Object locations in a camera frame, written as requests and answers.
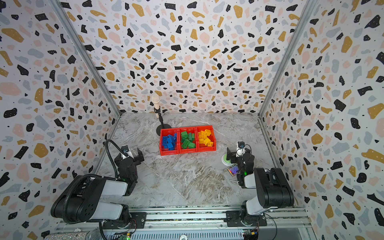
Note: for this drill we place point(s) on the red bin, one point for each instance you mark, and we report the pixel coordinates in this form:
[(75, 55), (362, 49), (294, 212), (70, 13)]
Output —
[(165, 132), (188, 129), (202, 148)]

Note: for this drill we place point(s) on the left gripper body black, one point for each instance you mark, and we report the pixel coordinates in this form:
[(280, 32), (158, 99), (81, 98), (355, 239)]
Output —
[(137, 161)]

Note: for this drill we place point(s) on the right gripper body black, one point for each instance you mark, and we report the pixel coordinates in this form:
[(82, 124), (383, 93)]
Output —
[(235, 156)]

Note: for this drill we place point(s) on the middle red bin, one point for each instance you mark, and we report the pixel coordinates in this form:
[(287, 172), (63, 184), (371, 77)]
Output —
[(188, 129)]

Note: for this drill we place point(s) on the wooden peg on black stand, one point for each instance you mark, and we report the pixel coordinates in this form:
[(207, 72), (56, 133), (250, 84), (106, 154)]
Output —
[(157, 109)]

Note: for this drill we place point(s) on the small colourful card box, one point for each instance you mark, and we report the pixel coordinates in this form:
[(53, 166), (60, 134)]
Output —
[(233, 170)]

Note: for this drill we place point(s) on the green lego pile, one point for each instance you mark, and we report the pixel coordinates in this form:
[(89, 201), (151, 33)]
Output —
[(188, 140)]

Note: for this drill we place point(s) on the right red bin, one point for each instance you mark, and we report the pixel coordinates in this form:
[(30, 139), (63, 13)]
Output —
[(202, 148)]

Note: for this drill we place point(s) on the left red bin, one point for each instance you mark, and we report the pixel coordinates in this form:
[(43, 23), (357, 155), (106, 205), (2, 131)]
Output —
[(165, 132)]

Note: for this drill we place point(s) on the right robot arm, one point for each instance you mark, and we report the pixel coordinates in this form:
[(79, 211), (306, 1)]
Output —
[(272, 188)]

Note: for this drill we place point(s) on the green push button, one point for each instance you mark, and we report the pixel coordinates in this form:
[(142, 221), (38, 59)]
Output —
[(225, 161)]

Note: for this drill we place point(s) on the yellow lego pile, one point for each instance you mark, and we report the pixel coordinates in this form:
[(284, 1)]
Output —
[(204, 138)]

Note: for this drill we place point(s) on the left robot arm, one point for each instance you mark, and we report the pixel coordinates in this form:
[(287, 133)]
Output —
[(82, 202)]

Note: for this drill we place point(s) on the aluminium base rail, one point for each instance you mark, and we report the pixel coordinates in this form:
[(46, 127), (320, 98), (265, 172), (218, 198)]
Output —
[(212, 223)]

